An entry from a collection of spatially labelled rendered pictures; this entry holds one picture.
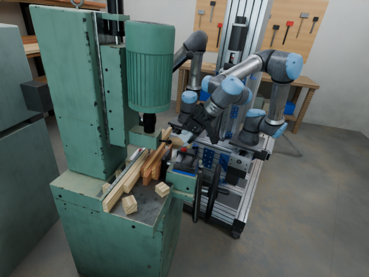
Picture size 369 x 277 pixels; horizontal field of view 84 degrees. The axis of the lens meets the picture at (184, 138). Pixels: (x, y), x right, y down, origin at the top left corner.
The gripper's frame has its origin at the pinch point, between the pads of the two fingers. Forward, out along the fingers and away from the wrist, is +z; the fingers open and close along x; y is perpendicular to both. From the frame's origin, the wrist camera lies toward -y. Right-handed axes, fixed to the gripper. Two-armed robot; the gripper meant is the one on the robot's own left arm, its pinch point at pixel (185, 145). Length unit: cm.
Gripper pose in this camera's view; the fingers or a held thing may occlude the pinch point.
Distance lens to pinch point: 91.6
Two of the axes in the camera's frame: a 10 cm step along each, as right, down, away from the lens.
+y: -7.8, -6.1, -1.0
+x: -2.7, 4.7, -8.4
